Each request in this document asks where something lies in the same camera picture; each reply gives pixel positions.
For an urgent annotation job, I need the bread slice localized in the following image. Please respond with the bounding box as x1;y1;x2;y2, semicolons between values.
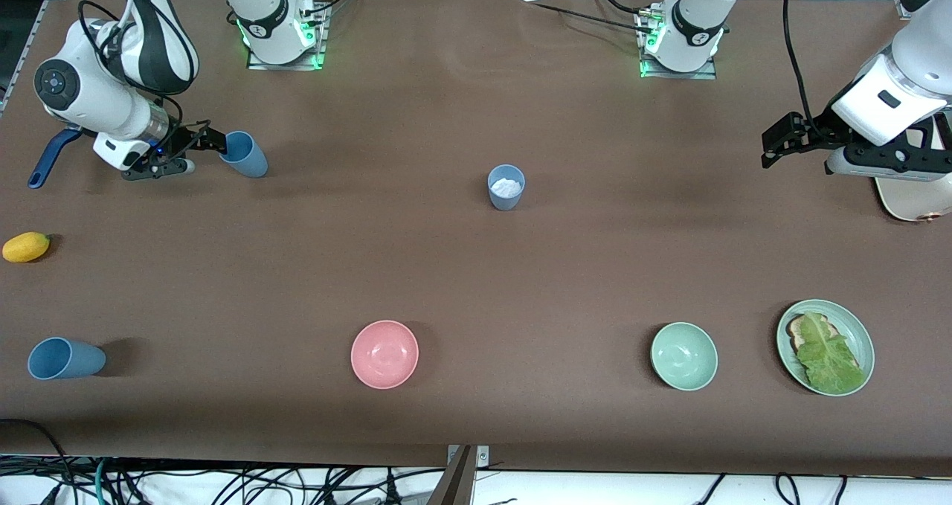
788;313;841;353

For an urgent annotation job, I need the yellow lemon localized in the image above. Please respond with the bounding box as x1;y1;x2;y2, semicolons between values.
1;231;51;264

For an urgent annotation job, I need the dark pot with blue handle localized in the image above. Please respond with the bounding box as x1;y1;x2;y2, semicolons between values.
28;128;83;190

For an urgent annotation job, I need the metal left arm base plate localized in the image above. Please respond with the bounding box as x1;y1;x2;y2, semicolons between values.
638;10;718;80

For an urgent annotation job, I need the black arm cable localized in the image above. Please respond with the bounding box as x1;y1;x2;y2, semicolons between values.
782;0;826;138
77;0;200;126

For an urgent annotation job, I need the metal table clamp bracket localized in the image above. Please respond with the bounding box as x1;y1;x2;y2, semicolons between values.
446;446;490;469

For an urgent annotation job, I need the brown angled post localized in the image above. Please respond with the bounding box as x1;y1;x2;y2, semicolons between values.
426;446;478;505

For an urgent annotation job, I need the cream white toaster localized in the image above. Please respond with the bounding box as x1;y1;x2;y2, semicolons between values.
874;111;952;224

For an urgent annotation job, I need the mint green bowl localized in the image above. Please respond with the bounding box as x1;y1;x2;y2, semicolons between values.
650;321;719;392

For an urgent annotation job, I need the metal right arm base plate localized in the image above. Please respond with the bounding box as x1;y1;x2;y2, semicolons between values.
247;3;327;71

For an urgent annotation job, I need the thick black floor cable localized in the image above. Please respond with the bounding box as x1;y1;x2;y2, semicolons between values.
0;418;69;461

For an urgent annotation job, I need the blue plastic cup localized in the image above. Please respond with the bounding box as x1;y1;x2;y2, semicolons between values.
27;337;107;381
219;131;269;179

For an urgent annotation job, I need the brown table cloth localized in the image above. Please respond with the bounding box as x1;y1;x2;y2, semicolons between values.
0;0;952;477

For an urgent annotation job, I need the blue cup with white filling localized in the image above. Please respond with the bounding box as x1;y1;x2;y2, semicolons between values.
487;164;527;212

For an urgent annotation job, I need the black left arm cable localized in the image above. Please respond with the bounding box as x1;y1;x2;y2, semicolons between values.
782;0;826;138

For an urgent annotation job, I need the mint green plate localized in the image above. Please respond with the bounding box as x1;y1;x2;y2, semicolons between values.
776;299;876;398

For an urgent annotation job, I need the green lettuce leaf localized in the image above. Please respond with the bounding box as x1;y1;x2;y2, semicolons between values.
796;312;867;393

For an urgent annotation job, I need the pink bowl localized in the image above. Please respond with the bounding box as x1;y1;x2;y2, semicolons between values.
350;320;420;390

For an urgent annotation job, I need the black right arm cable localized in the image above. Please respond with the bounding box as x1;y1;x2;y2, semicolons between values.
77;0;200;126

